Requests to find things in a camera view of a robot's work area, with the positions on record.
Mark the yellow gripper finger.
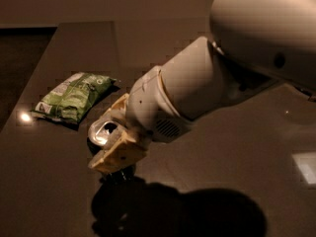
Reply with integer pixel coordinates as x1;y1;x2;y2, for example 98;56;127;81
87;128;149;176
100;93;129;122

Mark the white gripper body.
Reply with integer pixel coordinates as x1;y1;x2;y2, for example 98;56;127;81
125;66;193;143

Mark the green soda can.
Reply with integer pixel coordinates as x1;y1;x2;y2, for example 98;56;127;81
87;119;135;183

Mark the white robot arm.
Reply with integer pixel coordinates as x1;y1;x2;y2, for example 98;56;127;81
88;0;316;175

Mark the green chip bag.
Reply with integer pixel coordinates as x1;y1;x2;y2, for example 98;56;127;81
32;72;116;124

